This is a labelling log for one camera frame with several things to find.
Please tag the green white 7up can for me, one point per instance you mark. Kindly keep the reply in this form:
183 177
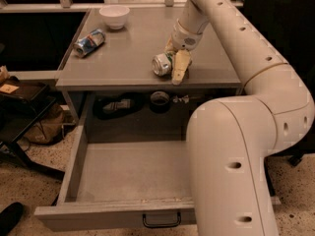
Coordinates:
162 64

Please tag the black side table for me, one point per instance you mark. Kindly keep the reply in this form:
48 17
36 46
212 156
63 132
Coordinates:
20 110

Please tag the white bowl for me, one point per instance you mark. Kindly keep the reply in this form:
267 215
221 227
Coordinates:
115 16

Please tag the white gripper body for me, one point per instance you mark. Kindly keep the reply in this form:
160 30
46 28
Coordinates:
182 38

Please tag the grey drawer cabinet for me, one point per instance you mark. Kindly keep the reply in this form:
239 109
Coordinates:
124 64

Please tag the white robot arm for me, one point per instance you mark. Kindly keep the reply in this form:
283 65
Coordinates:
228 138

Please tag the yellow sticky note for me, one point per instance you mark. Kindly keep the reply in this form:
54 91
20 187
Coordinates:
6 88

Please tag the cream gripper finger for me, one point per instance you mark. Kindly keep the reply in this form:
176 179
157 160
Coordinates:
169 48
181 62

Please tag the black shoe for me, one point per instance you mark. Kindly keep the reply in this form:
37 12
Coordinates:
10 217

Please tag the open grey top drawer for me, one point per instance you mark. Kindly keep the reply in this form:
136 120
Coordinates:
111 185

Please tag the black drawer handle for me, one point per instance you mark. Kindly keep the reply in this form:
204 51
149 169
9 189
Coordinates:
161 220

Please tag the crumpled white paper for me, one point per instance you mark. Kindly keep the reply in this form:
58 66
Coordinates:
184 99

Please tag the blue pepsi can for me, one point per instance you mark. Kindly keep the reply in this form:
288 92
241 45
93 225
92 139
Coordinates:
88 44

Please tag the black tape roll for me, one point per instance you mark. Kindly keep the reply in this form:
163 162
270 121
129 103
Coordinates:
159 102

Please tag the black bag with strap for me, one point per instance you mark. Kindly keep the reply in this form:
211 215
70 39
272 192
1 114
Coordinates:
106 108

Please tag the brown bag on floor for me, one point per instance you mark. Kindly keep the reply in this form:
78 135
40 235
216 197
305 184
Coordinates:
49 130

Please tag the black office chair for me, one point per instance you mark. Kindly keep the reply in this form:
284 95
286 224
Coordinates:
289 25

